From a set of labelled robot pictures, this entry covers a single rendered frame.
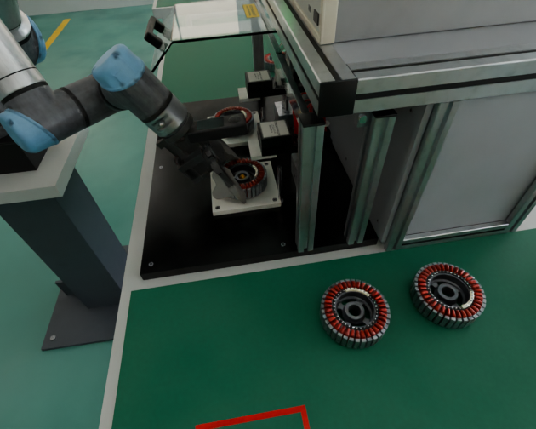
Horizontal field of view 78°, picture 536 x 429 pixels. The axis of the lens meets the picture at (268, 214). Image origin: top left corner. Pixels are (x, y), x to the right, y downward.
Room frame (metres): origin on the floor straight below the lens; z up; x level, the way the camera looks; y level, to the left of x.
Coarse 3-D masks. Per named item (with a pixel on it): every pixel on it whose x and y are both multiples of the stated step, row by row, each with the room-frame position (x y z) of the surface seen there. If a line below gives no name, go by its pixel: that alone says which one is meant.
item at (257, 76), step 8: (248, 72) 0.84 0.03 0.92; (256, 72) 0.84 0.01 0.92; (264, 72) 0.84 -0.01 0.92; (248, 80) 0.80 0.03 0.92; (256, 80) 0.80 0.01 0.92; (264, 80) 0.80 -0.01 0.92; (272, 80) 0.84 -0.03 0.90; (296, 80) 0.83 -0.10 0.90; (240, 88) 0.85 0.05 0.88; (248, 88) 0.79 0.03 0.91; (256, 88) 0.79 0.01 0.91; (264, 88) 0.79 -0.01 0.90; (272, 88) 0.79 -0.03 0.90; (280, 88) 0.80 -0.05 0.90; (240, 96) 0.80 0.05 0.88; (248, 96) 0.78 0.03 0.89; (256, 96) 0.79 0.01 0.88; (264, 96) 0.79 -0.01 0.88
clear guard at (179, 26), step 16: (224, 0) 0.92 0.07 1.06; (240, 0) 0.91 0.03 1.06; (256, 0) 0.90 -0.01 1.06; (176, 16) 0.82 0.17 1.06; (192, 16) 0.81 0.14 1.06; (208, 16) 0.81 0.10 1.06; (224, 16) 0.80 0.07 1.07; (240, 16) 0.79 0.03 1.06; (176, 32) 0.72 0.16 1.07; (192, 32) 0.71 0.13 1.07; (208, 32) 0.71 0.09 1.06; (224, 32) 0.70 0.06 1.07; (240, 32) 0.70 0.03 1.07; (256, 32) 0.69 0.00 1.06; (272, 32) 0.70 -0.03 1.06; (160, 48) 0.73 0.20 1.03
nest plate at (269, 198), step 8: (272, 176) 0.60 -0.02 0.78; (272, 184) 0.57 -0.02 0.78; (264, 192) 0.54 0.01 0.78; (272, 192) 0.54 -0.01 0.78; (216, 200) 0.53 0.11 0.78; (224, 200) 0.53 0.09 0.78; (232, 200) 0.52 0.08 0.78; (248, 200) 0.52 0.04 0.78; (256, 200) 0.52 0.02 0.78; (264, 200) 0.52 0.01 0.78; (272, 200) 0.52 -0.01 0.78; (280, 200) 0.51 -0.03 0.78; (216, 208) 0.50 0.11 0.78; (224, 208) 0.50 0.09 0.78; (232, 208) 0.50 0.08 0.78; (240, 208) 0.50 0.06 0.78; (248, 208) 0.50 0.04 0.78; (256, 208) 0.50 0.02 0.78; (264, 208) 0.50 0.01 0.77
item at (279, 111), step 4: (288, 100) 0.87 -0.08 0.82; (276, 104) 0.85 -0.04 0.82; (280, 104) 0.85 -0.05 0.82; (288, 104) 0.85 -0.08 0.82; (276, 108) 0.83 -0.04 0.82; (280, 108) 0.83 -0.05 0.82; (284, 108) 0.82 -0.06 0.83; (288, 108) 0.82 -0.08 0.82; (276, 112) 0.83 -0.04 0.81; (280, 112) 0.81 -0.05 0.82; (284, 112) 0.80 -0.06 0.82; (288, 112) 0.80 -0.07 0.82; (292, 112) 0.80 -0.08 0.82; (276, 116) 0.84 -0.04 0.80; (280, 116) 0.79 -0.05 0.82; (284, 116) 0.79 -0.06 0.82; (288, 116) 0.79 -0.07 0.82; (292, 116) 0.79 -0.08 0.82; (288, 120) 0.79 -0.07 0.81; (292, 120) 0.79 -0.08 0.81; (288, 124) 0.79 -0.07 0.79; (292, 124) 0.79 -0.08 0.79
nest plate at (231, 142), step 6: (258, 114) 0.88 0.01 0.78; (258, 120) 0.84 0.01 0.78; (252, 132) 0.79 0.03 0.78; (228, 138) 0.76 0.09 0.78; (234, 138) 0.76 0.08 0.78; (240, 138) 0.76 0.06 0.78; (246, 138) 0.76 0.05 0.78; (252, 138) 0.76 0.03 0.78; (228, 144) 0.74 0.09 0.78; (234, 144) 0.74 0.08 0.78; (240, 144) 0.74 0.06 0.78; (246, 144) 0.74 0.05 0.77
